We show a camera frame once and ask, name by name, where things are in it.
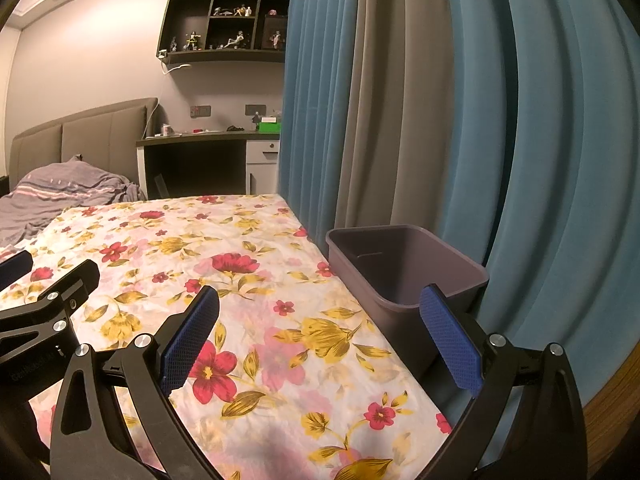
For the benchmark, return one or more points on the floral bed sheet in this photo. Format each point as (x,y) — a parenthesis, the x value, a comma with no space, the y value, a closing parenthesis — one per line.
(300,320)

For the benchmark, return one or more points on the dark wall shelf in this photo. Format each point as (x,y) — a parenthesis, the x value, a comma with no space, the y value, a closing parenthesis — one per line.
(185,15)

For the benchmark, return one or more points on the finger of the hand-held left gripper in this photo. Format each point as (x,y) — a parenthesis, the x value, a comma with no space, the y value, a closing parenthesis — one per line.
(70,285)
(15,267)

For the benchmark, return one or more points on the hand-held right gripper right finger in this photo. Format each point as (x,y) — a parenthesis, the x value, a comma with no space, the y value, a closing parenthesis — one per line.
(450,340)

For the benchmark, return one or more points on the grey striped blanket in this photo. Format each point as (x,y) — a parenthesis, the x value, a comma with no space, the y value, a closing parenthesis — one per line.
(65,185)

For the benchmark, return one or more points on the white drawer unit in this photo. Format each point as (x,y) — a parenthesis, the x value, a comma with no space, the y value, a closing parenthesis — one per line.
(262,165)

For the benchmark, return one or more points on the row of small figurines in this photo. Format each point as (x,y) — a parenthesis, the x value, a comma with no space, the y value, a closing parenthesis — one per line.
(235,35)

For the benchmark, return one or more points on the small cup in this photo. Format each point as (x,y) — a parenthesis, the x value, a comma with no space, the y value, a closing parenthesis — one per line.
(166,129)

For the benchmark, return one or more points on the teal curtain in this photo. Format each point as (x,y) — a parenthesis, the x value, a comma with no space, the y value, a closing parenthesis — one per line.
(560,160)

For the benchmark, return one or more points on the dark desk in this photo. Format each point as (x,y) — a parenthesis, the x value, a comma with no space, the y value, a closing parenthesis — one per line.
(195,170)

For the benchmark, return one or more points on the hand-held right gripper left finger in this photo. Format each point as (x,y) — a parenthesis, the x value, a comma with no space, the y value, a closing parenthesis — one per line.
(189,342)

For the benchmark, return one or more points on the grey curtain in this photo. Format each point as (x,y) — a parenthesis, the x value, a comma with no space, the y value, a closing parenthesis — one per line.
(395,110)

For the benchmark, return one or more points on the small black object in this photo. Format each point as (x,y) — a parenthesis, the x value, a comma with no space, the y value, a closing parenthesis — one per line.
(235,129)

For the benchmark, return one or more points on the grey padded headboard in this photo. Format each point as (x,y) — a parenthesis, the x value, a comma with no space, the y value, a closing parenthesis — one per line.
(100,130)

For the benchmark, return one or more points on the green box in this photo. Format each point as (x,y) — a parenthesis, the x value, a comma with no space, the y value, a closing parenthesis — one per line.
(270,127)

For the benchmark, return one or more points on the grey plastic bin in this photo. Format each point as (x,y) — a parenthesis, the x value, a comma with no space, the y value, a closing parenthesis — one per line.
(400,270)

